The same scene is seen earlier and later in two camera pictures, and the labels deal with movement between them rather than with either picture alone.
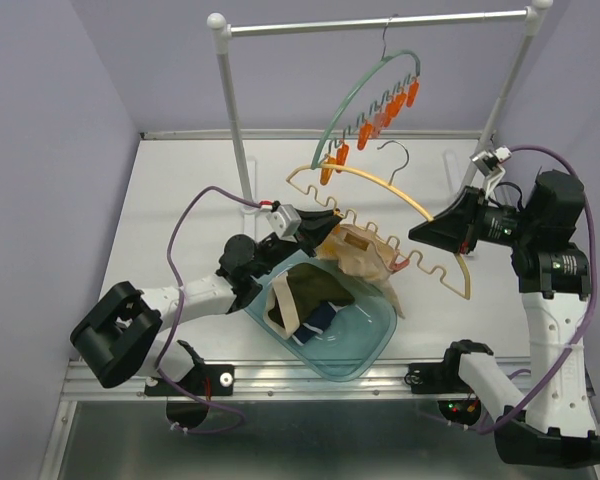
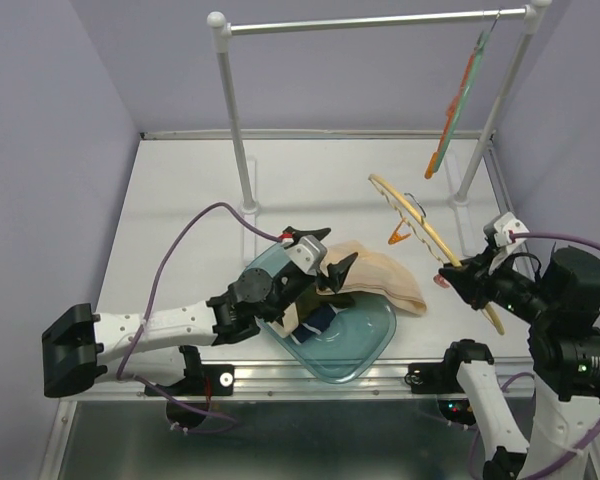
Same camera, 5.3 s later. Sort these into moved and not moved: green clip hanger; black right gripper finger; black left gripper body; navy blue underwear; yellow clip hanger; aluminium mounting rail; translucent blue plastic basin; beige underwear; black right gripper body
Moved: beige underwear; green clip hanger; black left gripper body; black right gripper finger; black right gripper body; yellow clip hanger
Not moved: translucent blue plastic basin; navy blue underwear; aluminium mounting rail
